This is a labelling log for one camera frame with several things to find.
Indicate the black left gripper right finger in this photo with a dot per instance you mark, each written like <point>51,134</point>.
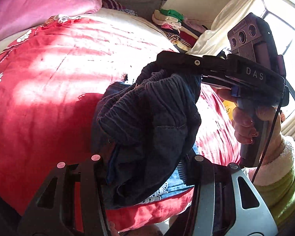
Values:
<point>224,202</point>

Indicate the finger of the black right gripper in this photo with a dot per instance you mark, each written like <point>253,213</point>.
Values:
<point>210,66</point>

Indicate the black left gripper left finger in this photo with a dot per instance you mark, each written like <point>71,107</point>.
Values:
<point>52,209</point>

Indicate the blue denim pants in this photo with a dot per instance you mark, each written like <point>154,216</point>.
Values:
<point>143,130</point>

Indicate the green sleeve right forearm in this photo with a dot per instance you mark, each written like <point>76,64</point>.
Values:
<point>275,182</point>

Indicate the yellow box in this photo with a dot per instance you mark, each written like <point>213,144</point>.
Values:
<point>229,106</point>

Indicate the stack of folded clothes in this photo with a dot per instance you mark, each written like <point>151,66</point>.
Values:
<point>179,30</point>

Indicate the cream curtain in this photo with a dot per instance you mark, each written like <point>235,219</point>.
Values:
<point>212,41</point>

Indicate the red floral blanket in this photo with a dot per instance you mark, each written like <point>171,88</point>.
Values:
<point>51,80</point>

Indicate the striped pillow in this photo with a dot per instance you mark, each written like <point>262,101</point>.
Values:
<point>112,4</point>

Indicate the pink folded quilt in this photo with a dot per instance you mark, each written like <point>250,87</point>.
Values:
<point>18,15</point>

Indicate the window with black frame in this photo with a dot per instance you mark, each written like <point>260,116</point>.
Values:
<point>281,18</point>

